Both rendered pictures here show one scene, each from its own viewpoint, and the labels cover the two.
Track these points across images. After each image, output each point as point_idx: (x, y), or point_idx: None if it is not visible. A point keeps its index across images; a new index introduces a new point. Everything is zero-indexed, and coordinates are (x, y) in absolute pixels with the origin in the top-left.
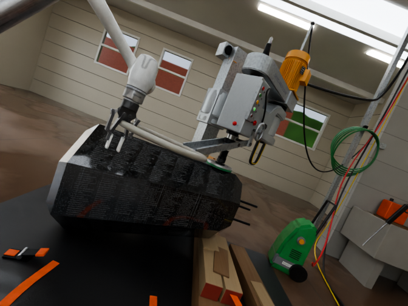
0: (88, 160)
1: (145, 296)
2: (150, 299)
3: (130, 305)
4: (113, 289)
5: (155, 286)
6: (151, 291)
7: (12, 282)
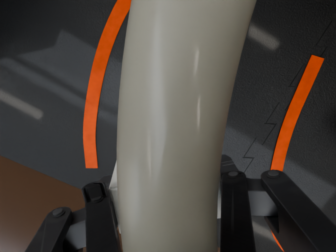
0: None
1: (302, 54)
2: (310, 63)
3: (271, 68)
4: (250, 34)
5: (331, 35)
6: (318, 45)
7: (101, 2)
